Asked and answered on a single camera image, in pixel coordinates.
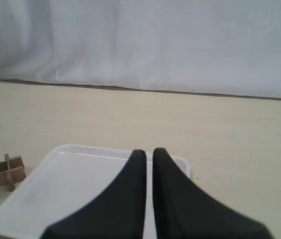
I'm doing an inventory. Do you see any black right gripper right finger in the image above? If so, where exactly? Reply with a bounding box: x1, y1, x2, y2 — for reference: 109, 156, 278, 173
153, 148, 273, 239

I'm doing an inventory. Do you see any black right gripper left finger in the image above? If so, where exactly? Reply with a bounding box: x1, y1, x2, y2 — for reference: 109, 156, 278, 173
41, 149, 147, 239

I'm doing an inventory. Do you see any white square plastic tray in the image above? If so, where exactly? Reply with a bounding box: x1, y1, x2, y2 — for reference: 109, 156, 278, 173
0, 143, 192, 239

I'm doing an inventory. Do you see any white backdrop cloth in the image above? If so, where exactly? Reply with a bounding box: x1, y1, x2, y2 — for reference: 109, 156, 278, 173
0, 0, 281, 98

